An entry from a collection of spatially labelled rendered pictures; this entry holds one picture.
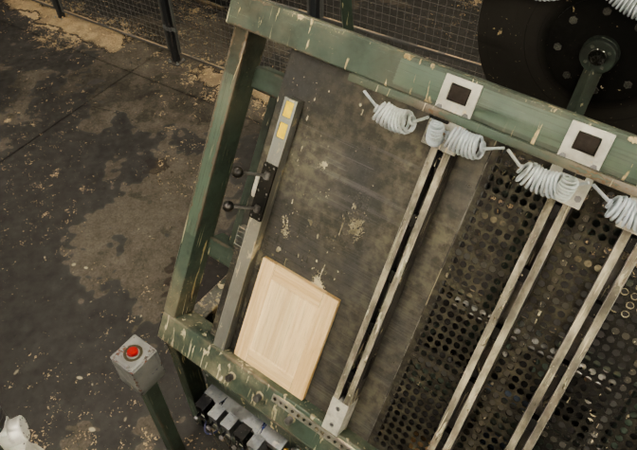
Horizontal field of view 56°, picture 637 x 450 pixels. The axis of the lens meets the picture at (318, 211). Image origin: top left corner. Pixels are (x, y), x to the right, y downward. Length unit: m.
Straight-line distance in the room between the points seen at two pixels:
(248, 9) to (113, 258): 2.27
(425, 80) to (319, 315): 0.83
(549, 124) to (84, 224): 3.15
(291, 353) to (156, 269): 1.75
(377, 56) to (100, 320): 2.41
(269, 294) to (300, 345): 0.20
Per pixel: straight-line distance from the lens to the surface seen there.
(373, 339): 1.84
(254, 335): 2.16
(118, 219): 4.04
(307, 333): 2.03
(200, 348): 2.30
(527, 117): 1.55
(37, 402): 3.43
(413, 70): 1.63
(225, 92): 2.02
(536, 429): 1.78
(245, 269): 2.07
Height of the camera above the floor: 2.82
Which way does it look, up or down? 47 degrees down
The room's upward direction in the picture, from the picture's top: straight up
